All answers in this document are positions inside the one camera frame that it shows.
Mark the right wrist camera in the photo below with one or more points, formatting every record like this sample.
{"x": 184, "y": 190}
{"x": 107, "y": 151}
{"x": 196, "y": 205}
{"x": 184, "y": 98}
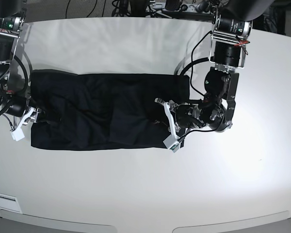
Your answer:
{"x": 17, "y": 134}

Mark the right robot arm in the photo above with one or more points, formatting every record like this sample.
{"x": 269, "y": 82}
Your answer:
{"x": 12, "y": 17}

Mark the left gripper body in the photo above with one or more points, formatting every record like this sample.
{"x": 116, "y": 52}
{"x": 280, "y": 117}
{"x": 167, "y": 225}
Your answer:
{"x": 185, "y": 117}

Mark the white label plate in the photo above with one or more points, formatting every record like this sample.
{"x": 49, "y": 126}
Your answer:
{"x": 9, "y": 203}

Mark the black T-shirt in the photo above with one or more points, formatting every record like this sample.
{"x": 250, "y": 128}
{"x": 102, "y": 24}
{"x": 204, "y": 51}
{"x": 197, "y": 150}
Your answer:
{"x": 102, "y": 111}

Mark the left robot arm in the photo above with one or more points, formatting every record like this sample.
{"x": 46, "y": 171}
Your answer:
{"x": 231, "y": 26}

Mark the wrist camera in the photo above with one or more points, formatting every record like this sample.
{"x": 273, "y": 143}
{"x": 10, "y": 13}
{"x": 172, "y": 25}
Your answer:
{"x": 173, "y": 143}
{"x": 17, "y": 134}

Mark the white power strip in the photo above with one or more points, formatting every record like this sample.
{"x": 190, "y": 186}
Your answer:
{"x": 204, "y": 7}

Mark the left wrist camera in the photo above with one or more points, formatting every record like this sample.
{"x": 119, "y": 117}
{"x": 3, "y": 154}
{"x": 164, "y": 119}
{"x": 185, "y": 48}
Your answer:
{"x": 173, "y": 143}

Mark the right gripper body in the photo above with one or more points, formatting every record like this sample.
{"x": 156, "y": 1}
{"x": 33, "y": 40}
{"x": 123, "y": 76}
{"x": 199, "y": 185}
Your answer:
{"x": 20, "y": 111}

